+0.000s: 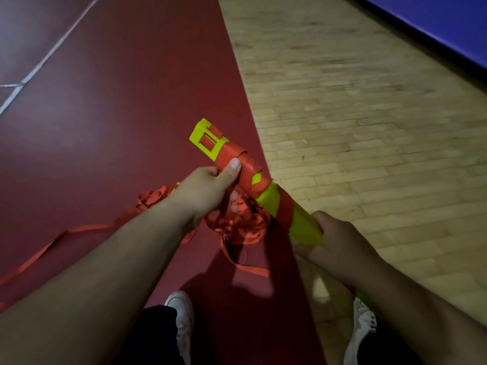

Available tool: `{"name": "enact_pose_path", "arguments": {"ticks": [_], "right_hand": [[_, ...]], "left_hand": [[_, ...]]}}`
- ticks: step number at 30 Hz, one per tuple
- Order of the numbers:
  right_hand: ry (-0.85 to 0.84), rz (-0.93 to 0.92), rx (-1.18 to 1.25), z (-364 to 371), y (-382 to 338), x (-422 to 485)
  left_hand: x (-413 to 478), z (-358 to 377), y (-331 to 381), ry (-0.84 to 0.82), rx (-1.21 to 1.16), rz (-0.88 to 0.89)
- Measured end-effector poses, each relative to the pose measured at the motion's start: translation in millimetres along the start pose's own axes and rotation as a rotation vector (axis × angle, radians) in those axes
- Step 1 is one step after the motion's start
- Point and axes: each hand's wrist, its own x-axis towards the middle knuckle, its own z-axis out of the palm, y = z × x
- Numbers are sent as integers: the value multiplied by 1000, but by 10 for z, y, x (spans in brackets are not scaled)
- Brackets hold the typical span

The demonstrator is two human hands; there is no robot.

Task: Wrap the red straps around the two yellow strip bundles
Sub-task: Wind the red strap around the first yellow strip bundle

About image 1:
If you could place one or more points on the person's left hand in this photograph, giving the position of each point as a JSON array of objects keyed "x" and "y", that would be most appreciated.
[{"x": 201, "y": 190}]

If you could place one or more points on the person's right hand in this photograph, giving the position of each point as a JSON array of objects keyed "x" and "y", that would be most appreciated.
[{"x": 342, "y": 247}]

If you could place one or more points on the person's left forearm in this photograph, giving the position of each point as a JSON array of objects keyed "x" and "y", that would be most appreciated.
[{"x": 91, "y": 285}]

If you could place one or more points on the person's right forearm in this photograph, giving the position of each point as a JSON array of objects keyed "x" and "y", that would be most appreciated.
[{"x": 426, "y": 319}]

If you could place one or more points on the white right shoe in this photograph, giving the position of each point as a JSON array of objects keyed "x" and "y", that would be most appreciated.
[{"x": 361, "y": 323}]

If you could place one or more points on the white shoe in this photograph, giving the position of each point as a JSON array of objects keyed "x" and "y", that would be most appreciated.
[
  {"x": 182, "y": 311},
  {"x": 361, "y": 323}
]

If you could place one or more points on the black right trouser leg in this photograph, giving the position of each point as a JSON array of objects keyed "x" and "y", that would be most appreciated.
[{"x": 388, "y": 349}]

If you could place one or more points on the black trouser leg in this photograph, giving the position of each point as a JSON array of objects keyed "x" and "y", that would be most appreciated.
[
  {"x": 388, "y": 349},
  {"x": 152, "y": 338}
]

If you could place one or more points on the white left shoe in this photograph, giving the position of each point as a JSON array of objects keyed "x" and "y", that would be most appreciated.
[{"x": 182, "y": 311}]

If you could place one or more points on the black left trouser leg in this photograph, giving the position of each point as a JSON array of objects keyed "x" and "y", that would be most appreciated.
[{"x": 152, "y": 338}]

